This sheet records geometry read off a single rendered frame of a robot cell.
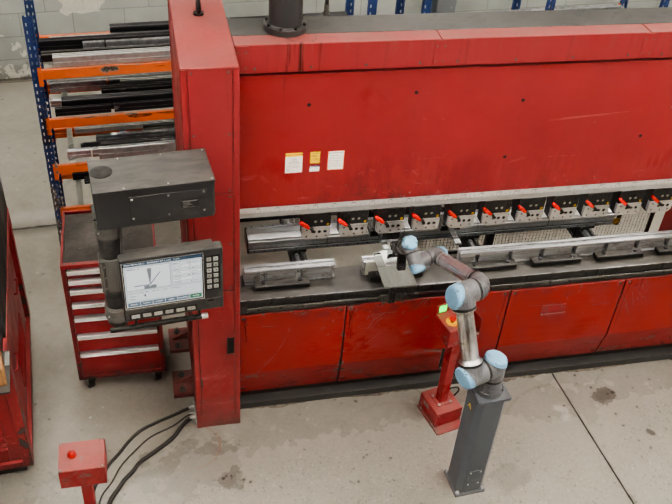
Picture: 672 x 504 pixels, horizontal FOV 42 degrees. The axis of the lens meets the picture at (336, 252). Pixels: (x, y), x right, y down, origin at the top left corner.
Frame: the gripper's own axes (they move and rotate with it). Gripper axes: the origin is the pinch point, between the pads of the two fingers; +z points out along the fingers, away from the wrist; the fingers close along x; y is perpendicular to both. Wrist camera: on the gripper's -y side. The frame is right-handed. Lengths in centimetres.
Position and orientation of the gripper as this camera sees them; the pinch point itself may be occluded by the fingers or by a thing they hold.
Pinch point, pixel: (393, 258)
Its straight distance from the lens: 472.9
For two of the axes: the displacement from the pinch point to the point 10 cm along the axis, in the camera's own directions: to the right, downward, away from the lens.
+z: -1.9, 1.9, 9.6
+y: -1.2, -9.8, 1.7
